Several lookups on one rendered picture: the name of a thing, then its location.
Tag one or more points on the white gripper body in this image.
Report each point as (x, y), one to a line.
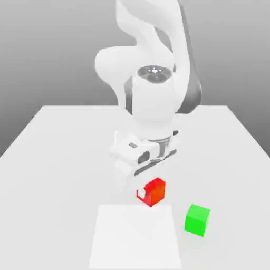
(152, 170)

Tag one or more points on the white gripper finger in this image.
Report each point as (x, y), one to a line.
(141, 193)

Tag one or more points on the small red cube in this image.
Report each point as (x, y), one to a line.
(155, 192)

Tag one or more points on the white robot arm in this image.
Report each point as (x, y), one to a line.
(153, 101)

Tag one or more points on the small green cube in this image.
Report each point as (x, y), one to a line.
(197, 220)

